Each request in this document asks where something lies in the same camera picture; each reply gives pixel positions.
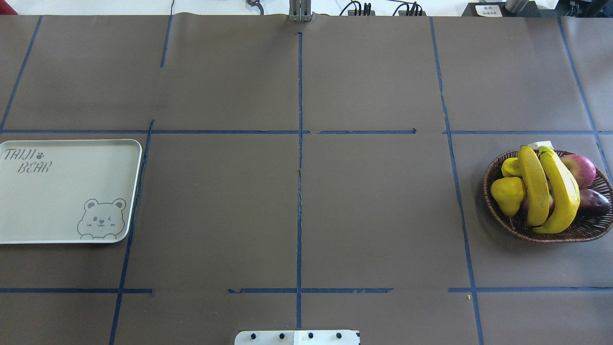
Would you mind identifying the yellow banana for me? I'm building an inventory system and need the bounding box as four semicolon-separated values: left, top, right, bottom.
533;146;580;234
517;146;550;227

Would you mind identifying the paper basket tag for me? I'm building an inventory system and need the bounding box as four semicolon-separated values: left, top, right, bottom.
528;140;554;150

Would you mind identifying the brown wicker basket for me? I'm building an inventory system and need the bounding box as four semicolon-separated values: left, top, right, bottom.
479;150;612;244

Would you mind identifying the pale green bear tray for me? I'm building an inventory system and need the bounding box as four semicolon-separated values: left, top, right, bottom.
0;139;143;244

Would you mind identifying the pink red apple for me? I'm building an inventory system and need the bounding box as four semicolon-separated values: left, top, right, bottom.
560;154;596;189

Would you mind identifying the grey aluminium post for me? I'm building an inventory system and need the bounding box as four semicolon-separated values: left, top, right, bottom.
288;0;312;23

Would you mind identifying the white mount base plate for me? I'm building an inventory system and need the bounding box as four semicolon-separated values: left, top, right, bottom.
234;329;361;345

